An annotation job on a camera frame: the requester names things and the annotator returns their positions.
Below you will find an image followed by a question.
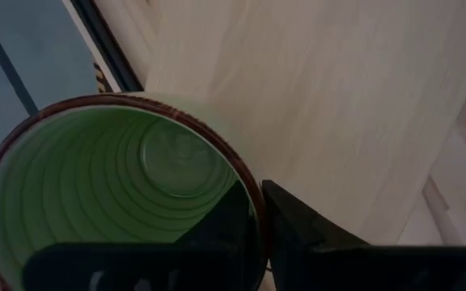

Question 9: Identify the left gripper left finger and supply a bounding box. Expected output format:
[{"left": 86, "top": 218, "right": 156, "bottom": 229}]
[{"left": 22, "top": 179, "right": 259, "bottom": 291}]

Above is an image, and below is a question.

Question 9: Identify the black frame wooden shelf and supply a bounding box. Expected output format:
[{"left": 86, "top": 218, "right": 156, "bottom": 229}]
[{"left": 61, "top": 0, "right": 466, "bottom": 247}]

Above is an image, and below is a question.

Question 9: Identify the light green mug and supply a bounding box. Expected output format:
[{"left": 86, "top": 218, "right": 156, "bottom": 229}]
[{"left": 0, "top": 92, "right": 269, "bottom": 291}]

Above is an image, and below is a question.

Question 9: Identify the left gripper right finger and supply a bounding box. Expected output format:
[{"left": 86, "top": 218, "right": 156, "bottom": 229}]
[{"left": 261, "top": 179, "right": 466, "bottom": 291}]

